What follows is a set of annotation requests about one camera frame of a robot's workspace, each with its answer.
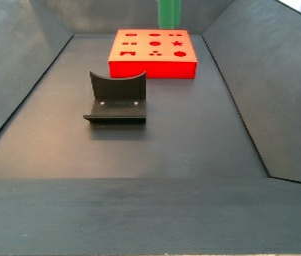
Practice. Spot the black curved holder stand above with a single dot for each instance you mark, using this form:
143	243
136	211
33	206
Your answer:
119	99

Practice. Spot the red shape-sorting board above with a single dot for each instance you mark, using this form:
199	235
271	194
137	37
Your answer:
159	52

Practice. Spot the green star-shaped rod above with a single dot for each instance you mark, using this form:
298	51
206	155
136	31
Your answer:
168	13

